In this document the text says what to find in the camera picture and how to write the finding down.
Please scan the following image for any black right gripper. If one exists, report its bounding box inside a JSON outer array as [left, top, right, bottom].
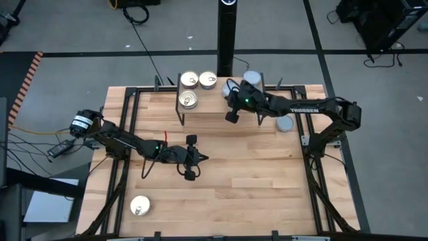
[[225, 79, 268, 125]]

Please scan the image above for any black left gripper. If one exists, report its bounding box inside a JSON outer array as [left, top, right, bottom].
[[166, 134, 210, 182]]

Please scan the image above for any blue red label can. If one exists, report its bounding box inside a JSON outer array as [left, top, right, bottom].
[[180, 70, 199, 90], [130, 195, 151, 217], [199, 70, 218, 90], [178, 90, 199, 110]]

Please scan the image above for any black tower fan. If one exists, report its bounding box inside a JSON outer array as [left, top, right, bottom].
[[216, 0, 239, 78]]

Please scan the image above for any black power adapter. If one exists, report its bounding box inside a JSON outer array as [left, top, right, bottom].
[[46, 139, 77, 159]]

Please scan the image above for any white board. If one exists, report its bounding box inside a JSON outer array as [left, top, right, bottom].
[[23, 178, 80, 224]]

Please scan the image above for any black equipment cart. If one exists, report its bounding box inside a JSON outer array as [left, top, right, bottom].
[[335, 0, 428, 56]]

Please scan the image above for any orange black hazard tape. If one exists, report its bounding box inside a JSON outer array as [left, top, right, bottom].
[[8, 51, 44, 130]]

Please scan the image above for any dark side table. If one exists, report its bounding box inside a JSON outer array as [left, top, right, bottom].
[[0, 165, 86, 241]]

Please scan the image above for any wooden shelf black frame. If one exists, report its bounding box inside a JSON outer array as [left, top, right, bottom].
[[175, 70, 267, 127]]

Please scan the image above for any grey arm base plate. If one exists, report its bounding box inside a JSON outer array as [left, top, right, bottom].
[[300, 135, 342, 149]]

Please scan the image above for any black floor cable coil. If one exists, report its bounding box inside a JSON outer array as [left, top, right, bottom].
[[122, 5, 167, 86]]

